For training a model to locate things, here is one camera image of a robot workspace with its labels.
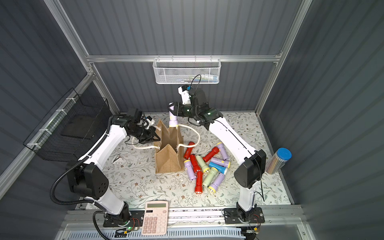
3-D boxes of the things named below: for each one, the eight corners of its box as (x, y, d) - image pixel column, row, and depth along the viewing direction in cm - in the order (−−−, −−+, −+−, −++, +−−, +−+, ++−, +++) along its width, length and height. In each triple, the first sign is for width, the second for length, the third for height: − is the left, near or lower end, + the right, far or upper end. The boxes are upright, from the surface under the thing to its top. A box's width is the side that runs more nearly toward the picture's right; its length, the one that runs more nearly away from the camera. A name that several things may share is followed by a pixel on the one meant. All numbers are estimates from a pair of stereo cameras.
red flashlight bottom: (194, 193, 83) (194, 192, 80) (194, 173, 90) (194, 171, 88) (203, 193, 83) (203, 192, 80) (202, 173, 90) (202, 171, 88)
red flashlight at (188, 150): (183, 158, 97) (182, 156, 95) (189, 142, 104) (189, 140, 102) (189, 159, 96) (189, 157, 94) (194, 144, 103) (194, 142, 101)
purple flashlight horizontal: (210, 161, 95) (210, 159, 92) (211, 158, 96) (212, 155, 94) (229, 167, 92) (230, 165, 89) (230, 163, 94) (231, 161, 91)
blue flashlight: (207, 165, 92) (208, 164, 90) (210, 160, 94) (210, 159, 92) (225, 174, 88) (225, 173, 86) (227, 169, 90) (228, 168, 88)
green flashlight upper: (205, 173, 90) (205, 171, 87) (195, 157, 97) (195, 155, 94) (210, 171, 91) (210, 169, 88) (200, 155, 98) (200, 153, 95)
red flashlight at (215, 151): (202, 160, 96) (202, 158, 94) (214, 147, 102) (215, 145, 100) (207, 164, 94) (207, 162, 92) (219, 151, 100) (220, 149, 98)
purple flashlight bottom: (207, 189, 84) (207, 187, 82) (219, 173, 90) (220, 171, 88) (213, 194, 82) (214, 192, 80) (225, 177, 88) (226, 175, 86)
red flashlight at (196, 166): (194, 172, 90) (194, 171, 88) (189, 157, 96) (189, 155, 94) (200, 170, 90) (200, 169, 88) (194, 155, 97) (194, 153, 95)
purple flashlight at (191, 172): (190, 180, 87) (190, 179, 85) (184, 162, 95) (183, 160, 92) (196, 178, 88) (196, 176, 86) (189, 160, 95) (189, 158, 93)
